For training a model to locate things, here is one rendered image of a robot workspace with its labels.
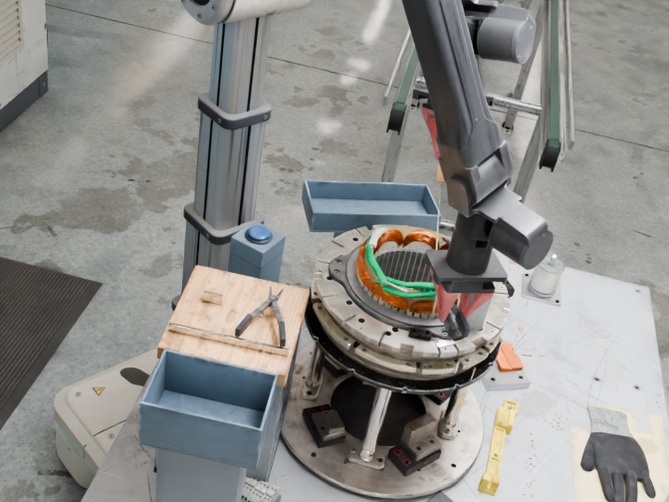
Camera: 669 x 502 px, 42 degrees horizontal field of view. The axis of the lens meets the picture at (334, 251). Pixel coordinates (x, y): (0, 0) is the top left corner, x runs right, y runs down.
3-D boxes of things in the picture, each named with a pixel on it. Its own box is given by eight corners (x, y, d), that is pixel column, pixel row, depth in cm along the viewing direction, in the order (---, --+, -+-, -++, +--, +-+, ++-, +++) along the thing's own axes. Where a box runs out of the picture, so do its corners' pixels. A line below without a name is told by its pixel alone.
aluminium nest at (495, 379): (528, 388, 170) (532, 379, 169) (486, 391, 168) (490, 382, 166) (505, 346, 179) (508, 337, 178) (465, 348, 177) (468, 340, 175)
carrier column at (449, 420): (454, 431, 155) (484, 348, 143) (441, 429, 155) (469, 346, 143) (454, 421, 157) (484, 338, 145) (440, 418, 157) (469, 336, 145)
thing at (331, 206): (398, 293, 188) (427, 183, 171) (410, 327, 179) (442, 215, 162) (286, 293, 182) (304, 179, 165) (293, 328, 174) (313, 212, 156)
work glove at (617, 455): (657, 522, 149) (662, 514, 147) (580, 501, 150) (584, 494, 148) (645, 420, 168) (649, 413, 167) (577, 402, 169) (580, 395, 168)
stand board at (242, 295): (284, 387, 125) (286, 376, 123) (156, 359, 125) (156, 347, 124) (308, 301, 141) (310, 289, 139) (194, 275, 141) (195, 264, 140)
